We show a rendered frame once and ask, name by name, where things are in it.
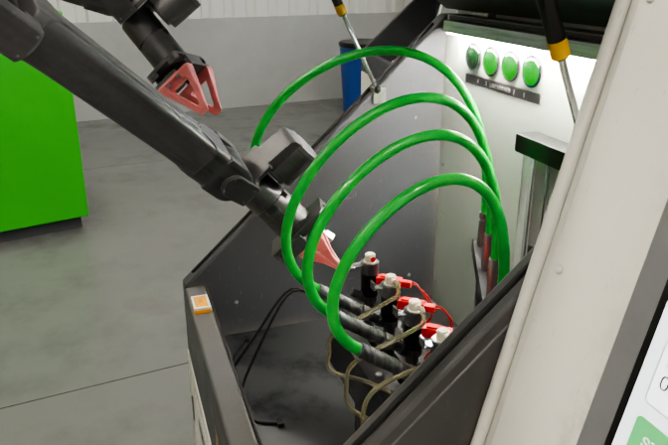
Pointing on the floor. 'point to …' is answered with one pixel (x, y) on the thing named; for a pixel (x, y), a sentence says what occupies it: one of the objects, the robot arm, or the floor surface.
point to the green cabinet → (38, 155)
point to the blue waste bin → (351, 73)
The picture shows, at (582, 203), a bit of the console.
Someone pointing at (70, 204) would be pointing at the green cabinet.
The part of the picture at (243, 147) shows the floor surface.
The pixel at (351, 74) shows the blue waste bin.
